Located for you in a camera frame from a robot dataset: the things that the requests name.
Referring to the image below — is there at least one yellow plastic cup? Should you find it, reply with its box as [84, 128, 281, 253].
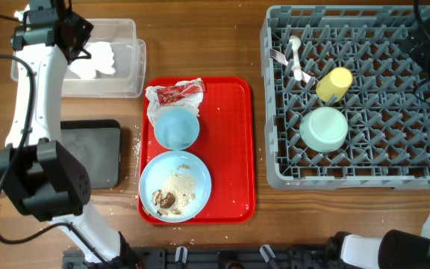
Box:
[316, 67, 353, 102]

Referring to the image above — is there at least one clear plastic bin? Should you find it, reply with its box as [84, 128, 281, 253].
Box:
[10, 18, 148, 99]

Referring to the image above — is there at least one white plastic spoon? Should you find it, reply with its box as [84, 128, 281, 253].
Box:
[289, 35, 303, 81]

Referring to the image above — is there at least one red strawberry snack wrapper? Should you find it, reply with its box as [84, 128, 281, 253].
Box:
[156, 81, 205, 105]

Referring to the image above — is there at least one light blue plate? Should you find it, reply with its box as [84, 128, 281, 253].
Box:
[139, 151, 212, 223]

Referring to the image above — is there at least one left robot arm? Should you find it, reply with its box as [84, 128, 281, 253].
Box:
[0, 0, 142, 268]

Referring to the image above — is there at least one black plastic bin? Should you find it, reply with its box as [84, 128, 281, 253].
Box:
[60, 120, 122, 189]

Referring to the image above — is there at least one light blue bowl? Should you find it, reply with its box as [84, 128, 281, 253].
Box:
[154, 108, 200, 151]

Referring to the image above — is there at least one red serving tray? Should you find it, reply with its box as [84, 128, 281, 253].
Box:
[137, 76, 257, 226]

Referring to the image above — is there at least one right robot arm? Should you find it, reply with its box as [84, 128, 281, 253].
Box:
[322, 16, 430, 268]

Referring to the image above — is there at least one white plastic fork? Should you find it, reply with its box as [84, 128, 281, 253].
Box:
[269, 49, 311, 83]

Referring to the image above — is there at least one light green bowl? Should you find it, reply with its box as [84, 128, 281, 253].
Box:
[299, 107, 349, 152]

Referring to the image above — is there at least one grey dishwasher rack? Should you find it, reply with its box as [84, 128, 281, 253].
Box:
[260, 5, 430, 190]

